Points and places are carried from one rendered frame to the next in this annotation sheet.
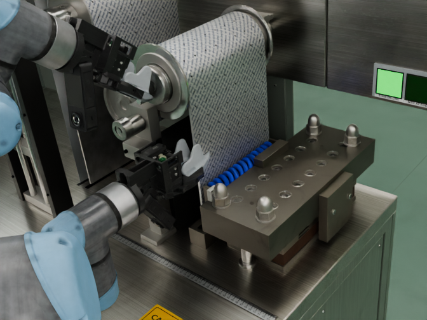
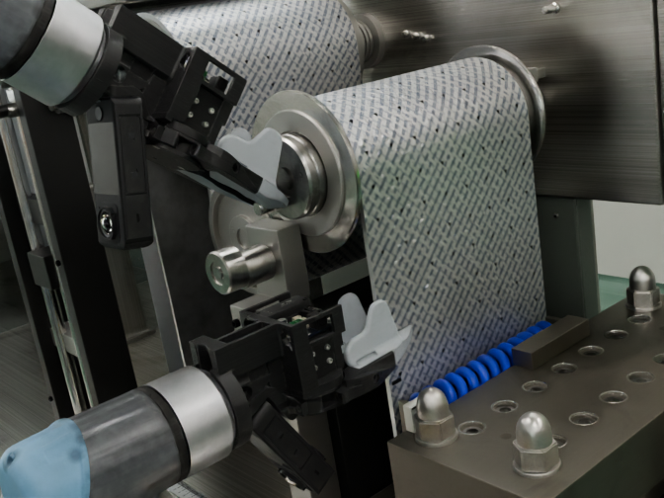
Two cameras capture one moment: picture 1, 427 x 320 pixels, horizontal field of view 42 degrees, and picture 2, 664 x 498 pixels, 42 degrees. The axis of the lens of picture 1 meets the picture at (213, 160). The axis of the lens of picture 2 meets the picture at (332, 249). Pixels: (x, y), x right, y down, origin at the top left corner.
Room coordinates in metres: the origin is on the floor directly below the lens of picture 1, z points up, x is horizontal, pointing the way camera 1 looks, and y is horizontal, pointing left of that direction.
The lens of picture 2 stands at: (0.23, -0.04, 1.39)
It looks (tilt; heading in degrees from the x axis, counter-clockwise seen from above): 16 degrees down; 8
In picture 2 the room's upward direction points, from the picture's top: 9 degrees counter-clockwise
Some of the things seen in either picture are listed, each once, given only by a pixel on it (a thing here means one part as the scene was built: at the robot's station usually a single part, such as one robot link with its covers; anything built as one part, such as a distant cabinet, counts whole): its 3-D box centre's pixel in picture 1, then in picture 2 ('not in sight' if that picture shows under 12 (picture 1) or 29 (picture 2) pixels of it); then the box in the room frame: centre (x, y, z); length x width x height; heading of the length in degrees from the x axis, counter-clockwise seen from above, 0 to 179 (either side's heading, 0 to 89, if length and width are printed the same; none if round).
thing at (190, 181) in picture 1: (183, 179); (349, 375); (0.87, 0.06, 1.09); 0.09 x 0.05 x 0.02; 136
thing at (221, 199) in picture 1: (220, 193); (433, 412); (0.87, -0.01, 1.05); 0.04 x 0.04 x 0.04
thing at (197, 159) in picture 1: (197, 157); (380, 331); (0.91, 0.03, 1.11); 0.09 x 0.03 x 0.06; 136
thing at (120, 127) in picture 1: (122, 129); (226, 270); (0.94, 0.16, 1.18); 0.04 x 0.02 x 0.04; 47
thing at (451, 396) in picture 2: (243, 167); (490, 370); (1.00, -0.06, 1.03); 0.21 x 0.04 x 0.03; 137
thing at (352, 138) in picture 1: (352, 133); not in sight; (1.05, -0.30, 1.05); 0.04 x 0.04 x 0.04
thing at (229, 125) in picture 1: (233, 127); (464, 283); (1.02, -0.05, 1.11); 0.23 x 0.01 x 0.18; 137
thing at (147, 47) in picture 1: (159, 82); (302, 173); (0.97, 0.08, 1.25); 0.15 x 0.01 x 0.15; 47
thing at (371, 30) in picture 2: not in sight; (347, 43); (1.35, 0.06, 1.33); 0.07 x 0.07 x 0.07; 47
